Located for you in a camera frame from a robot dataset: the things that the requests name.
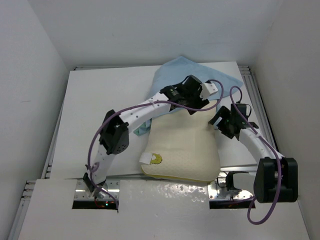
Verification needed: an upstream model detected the light blue pillowcase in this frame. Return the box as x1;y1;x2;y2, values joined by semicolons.
133;56;245;137

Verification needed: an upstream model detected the cream pillow with yellow edge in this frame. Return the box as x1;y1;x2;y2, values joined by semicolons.
141;100;221;183

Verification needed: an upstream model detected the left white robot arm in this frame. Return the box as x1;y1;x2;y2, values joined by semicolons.
83;75;218;198

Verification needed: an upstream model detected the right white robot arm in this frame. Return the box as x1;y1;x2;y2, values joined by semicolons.
208;102;298;203

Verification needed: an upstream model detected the white front cover panel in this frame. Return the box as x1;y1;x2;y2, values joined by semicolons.
19;179;309;240

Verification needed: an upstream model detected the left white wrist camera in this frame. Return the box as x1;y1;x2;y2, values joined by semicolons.
200;81;218;100

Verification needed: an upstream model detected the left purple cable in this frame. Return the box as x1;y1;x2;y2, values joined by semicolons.
87;79;224;203

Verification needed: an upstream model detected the aluminium frame rail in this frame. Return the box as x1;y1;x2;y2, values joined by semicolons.
7;65;311;240

